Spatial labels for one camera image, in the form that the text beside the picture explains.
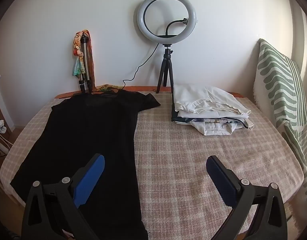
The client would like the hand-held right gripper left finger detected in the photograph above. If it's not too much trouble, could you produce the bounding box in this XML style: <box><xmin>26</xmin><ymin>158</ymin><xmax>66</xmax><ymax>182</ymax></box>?
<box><xmin>21</xmin><ymin>153</ymin><xmax>105</xmax><ymax>240</ymax></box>

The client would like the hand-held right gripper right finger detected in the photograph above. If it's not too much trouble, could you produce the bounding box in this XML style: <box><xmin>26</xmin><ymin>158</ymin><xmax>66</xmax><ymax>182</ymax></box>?
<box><xmin>206</xmin><ymin>155</ymin><xmax>287</xmax><ymax>240</ymax></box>

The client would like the black sheer top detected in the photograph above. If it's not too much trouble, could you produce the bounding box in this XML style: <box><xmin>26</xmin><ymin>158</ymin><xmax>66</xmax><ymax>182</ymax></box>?
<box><xmin>10</xmin><ymin>91</ymin><xmax>161</xmax><ymax>240</ymax></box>

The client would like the beige checked blanket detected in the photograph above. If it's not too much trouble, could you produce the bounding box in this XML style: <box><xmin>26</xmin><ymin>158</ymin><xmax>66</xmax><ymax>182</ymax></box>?
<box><xmin>0</xmin><ymin>91</ymin><xmax>304</xmax><ymax>240</ymax></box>

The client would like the white patterned folded garment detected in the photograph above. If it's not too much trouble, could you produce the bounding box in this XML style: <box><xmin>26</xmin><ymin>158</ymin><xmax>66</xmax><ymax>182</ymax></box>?
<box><xmin>175</xmin><ymin>116</ymin><xmax>255</xmax><ymax>136</ymax></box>

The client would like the dark folded garment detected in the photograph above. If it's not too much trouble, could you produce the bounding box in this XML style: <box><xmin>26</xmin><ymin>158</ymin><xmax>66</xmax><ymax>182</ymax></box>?
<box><xmin>171</xmin><ymin>109</ymin><xmax>246</xmax><ymax>128</ymax></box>

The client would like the green striped white cloth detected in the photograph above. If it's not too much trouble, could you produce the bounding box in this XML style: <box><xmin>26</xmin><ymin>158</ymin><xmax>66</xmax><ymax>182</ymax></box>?
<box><xmin>253</xmin><ymin>39</ymin><xmax>307</xmax><ymax>215</ymax></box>

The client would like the colourful orange green scarf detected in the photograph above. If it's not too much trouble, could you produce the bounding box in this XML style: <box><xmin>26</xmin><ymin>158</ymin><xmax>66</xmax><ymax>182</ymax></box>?
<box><xmin>72</xmin><ymin>29</ymin><xmax>120</xmax><ymax>92</ymax></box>

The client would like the folded silver tripod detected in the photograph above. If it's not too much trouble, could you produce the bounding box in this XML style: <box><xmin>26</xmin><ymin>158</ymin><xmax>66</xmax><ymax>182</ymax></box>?
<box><xmin>78</xmin><ymin>35</ymin><xmax>94</xmax><ymax>94</ymax></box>

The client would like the small black tripod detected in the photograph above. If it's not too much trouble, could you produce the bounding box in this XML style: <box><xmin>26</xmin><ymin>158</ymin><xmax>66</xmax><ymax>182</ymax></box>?
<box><xmin>156</xmin><ymin>44</ymin><xmax>174</xmax><ymax>94</ymax></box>

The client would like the black gooseneck phone holder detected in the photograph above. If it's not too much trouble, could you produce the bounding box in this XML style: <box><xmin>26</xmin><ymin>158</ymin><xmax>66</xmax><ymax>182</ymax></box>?
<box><xmin>166</xmin><ymin>17</ymin><xmax>189</xmax><ymax>37</ymax></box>

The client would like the black ring light cable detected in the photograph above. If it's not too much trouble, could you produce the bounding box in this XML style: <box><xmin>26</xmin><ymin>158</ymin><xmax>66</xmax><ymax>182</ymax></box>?
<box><xmin>122</xmin><ymin>42</ymin><xmax>159</xmax><ymax>90</ymax></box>

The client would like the white ring light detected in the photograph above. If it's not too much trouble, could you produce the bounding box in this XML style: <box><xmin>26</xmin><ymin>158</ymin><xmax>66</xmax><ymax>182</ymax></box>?
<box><xmin>137</xmin><ymin>0</ymin><xmax>197</xmax><ymax>42</ymax></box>

